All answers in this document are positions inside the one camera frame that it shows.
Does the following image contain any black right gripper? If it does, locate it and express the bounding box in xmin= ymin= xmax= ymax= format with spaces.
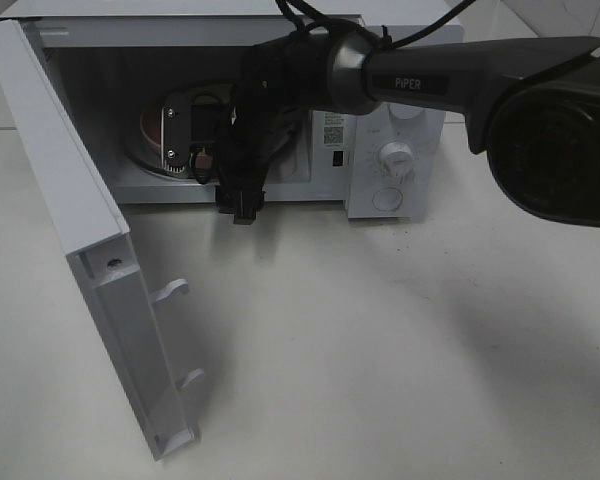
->
xmin=189 ymin=89 xmax=300 ymax=225

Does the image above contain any white microwave knob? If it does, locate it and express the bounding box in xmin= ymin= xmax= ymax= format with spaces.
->
xmin=378 ymin=141 xmax=414 ymax=179
xmin=387 ymin=103 xmax=424 ymax=121

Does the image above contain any warning label sticker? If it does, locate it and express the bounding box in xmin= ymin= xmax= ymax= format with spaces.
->
xmin=322 ymin=112 xmax=346 ymax=148

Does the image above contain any round white door release button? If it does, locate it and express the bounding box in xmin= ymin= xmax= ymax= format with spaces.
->
xmin=372 ymin=187 xmax=403 ymax=212

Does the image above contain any white microwave door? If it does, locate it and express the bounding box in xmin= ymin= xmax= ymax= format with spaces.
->
xmin=0 ymin=20 xmax=200 ymax=460

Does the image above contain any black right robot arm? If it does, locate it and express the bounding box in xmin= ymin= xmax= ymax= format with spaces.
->
xmin=212 ymin=18 xmax=600 ymax=228

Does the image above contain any white microwave oven body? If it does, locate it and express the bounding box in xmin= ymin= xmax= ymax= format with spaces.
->
xmin=0 ymin=0 xmax=464 ymax=221

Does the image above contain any pink plate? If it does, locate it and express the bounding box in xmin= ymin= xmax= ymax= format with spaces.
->
xmin=139 ymin=97 xmax=216 ymax=174

